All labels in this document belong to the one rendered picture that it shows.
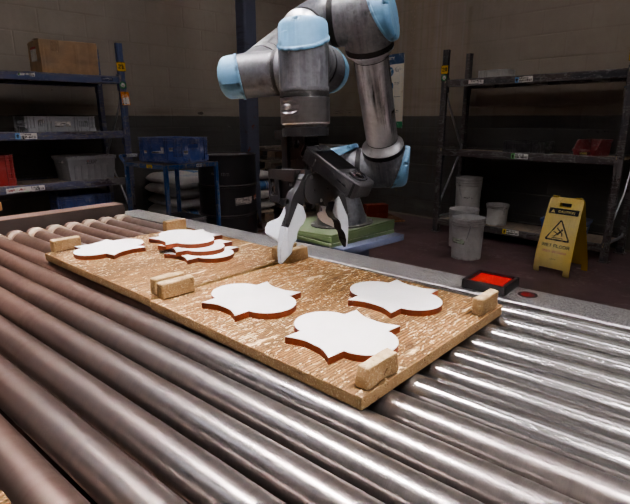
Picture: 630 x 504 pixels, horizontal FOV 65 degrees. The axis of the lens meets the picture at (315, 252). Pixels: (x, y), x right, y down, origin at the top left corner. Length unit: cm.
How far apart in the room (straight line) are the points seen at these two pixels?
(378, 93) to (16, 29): 487
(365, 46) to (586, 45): 452
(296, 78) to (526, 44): 518
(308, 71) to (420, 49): 579
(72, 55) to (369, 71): 423
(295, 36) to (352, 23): 46
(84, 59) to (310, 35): 460
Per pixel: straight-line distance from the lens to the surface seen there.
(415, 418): 54
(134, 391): 61
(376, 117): 131
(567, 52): 568
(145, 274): 94
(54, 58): 521
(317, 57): 75
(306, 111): 74
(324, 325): 65
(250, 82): 89
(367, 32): 120
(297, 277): 87
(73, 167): 522
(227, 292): 78
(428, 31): 649
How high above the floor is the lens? 120
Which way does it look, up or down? 15 degrees down
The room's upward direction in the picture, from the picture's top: straight up
